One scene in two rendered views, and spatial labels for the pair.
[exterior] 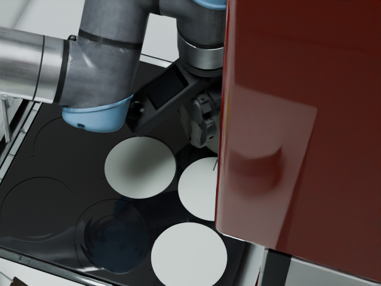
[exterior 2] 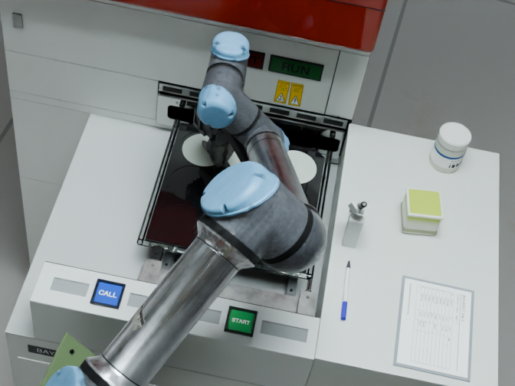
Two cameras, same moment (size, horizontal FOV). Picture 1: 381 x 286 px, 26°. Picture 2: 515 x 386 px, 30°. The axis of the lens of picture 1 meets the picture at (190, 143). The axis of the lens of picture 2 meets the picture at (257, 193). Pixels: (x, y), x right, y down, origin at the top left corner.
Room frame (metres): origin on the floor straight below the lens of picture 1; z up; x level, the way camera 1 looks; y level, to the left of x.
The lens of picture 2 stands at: (0.94, 1.36, 2.54)
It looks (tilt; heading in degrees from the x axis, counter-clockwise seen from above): 50 degrees down; 253
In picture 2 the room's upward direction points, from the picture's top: 10 degrees clockwise
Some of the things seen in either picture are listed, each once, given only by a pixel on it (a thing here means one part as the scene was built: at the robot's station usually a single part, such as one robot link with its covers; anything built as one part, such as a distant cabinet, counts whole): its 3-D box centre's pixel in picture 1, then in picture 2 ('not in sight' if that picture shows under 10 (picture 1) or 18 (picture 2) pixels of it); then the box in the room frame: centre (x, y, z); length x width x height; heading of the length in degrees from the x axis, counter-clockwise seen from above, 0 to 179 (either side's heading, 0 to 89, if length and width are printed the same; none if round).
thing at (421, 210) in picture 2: not in sight; (421, 212); (0.23, 0.22, 1.00); 0.07 x 0.07 x 0.07; 79
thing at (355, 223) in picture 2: not in sight; (355, 217); (0.38, 0.25, 1.03); 0.06 x 0.04 x 0.13; 71
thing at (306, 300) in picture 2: not in sight; (305, 311); (0.49, 0.38, 0.89); 0.08 x 0.03 x 0.03; 71
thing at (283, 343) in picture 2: not in sight; (174, 328); (0.76, 0.39, 0.89); 0.55 x 0.09 x 0.14; 161
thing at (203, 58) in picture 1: (207, 34); not in sight; (0.62, -0.02, 1.13); 0.08 x 0.08 x 0.05
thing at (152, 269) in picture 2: not in sight; (149, 279); (0.79, 0.28, 0.89); 0.08 x 0.03 x 0.03; 71
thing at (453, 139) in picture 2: not in sight; (450, 148); (0.12, 0.06, 1.01); 0.07 x 0.07 x 0.10
